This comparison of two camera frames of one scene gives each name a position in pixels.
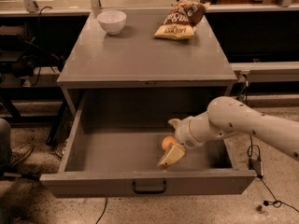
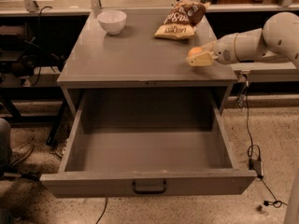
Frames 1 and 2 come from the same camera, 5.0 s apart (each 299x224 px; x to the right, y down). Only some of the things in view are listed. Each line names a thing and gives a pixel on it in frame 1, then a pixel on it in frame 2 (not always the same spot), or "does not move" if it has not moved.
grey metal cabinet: x=135 y=58 does not move
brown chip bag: x=181 y=20 does not move
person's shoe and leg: x=10 y=156 does not move
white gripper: x=183 y=134 -> x=224 y=51
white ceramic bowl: x=112 y=21 does not move
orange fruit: x=166 y=141 -> x=193 y=50
